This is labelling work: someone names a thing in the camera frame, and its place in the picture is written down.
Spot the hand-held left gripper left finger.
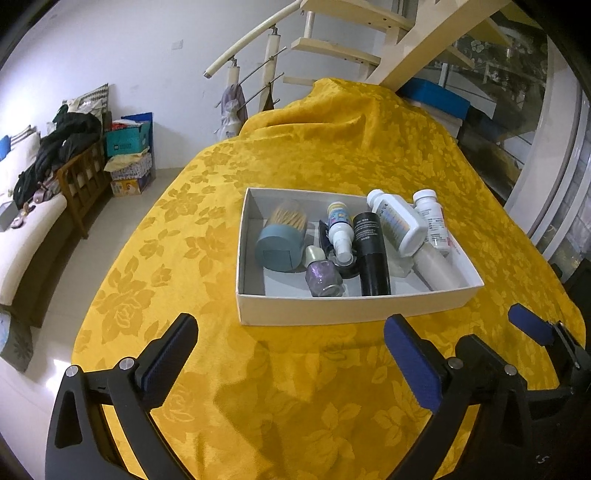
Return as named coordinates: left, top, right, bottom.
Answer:
left=44, top=313, right=199, bottom=480

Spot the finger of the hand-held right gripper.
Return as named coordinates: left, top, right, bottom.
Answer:
left=508, top=304, right=591, bottom=406

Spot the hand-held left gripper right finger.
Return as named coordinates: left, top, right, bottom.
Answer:
left=384, top=315, right=536, bottom=480

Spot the frosted white pump bottle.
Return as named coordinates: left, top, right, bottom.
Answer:
left=413, top=242, right=467, bottom=292

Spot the black cylinder bottle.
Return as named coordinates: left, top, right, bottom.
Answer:
left=352, top=211, right=392, bottom=297

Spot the purple glitter nail polish bottle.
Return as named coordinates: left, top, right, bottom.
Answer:
left=303, top=246, right=345, bottom=297

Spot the white pill bottle red label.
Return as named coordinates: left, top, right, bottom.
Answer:
left=412, top=189, right=451, bottom=254

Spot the dark blue round case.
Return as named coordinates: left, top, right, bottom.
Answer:
left=318, top=220, right=358, bottom=279

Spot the small blue label spray bottle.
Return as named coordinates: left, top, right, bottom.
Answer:
left=326, top=202, right=354, bottom=266

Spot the clear toothpick jar blue lid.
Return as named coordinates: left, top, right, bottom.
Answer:
left=255, top=199, right=309, bottom=273

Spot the patterned floor cushion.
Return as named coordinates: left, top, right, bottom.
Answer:
left=0, top=309, right=33, bottom=372

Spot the white sofa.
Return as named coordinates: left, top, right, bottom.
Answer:
left=0, top=134, right=70, bottom=324

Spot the yellow print cardboard box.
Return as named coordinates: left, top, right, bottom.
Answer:
left=111, top=178, right=155, bottom=198

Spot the white patterned cardboard box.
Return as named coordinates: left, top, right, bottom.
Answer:
left=111, top=152, right=153, bottom=181

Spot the white storage box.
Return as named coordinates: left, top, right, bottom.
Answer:
left=434, top=113, right=465, bottom=139

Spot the teal cardboard box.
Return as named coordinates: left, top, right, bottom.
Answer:
left=105, top=121, right=153, bottom=158

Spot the yellow floral tablecloth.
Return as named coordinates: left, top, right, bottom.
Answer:
left=71, top=78, right=585, bottom=480

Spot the pile of black clothes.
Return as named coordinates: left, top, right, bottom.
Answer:
left=14, top=113, right=102, bottom=204

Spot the blue storage box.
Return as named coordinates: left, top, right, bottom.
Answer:
left=399, top=78, right=472, bottom=121

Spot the grey hanging cloth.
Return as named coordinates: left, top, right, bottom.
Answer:
left=217, top=83, right=247, bottom=139

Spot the checked cushion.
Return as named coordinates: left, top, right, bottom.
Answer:
left=62, top=83, right=110, bottom=116

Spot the cream wooden staircase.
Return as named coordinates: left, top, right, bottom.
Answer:
left=281, top=0, right=513, bottom=90

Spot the cream stair handrail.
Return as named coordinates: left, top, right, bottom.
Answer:
left=204, top=21, right=301, bottom=79

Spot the wooden sofa frame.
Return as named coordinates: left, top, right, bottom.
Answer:
left=58, top=141, right=109, bottom=238

